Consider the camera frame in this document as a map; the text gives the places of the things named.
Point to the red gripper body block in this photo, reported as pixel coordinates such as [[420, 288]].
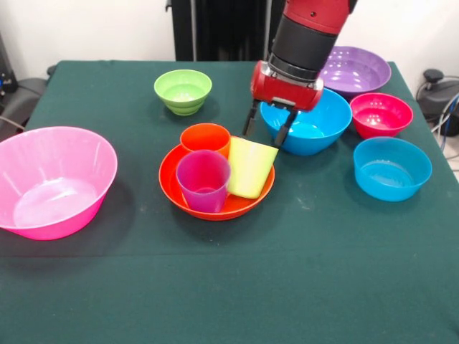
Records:
[[287, 95]]

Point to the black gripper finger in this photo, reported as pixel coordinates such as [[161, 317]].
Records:
[[286, 129], [251, 118]]

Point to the green cup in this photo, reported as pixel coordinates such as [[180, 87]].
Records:
[[249, 168]]

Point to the orange cup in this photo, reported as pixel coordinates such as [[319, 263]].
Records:
[[204, 139]]

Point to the purple cup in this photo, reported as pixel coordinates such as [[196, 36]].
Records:
[[204, 186]]

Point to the orange bowl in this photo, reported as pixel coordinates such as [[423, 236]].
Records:
[[170, 186]]

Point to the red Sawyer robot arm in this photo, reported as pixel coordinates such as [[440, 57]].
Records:
[[305, 39]]

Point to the large blue bowl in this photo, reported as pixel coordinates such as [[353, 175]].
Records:
[[322, 125]]

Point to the green bowl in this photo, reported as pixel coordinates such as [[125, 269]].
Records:
[[183, 96]]

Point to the purple bowl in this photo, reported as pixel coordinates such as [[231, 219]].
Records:
[[358, 71]]

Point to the small magenta bowl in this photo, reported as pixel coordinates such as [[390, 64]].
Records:
[[382, 118]]

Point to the small blue bowl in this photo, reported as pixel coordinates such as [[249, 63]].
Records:
[[391, 179]]

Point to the dark green table cloth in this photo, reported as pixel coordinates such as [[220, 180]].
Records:
[[251, 279]]

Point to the large pink bowl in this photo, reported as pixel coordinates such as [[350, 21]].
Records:
[[54, 200]]

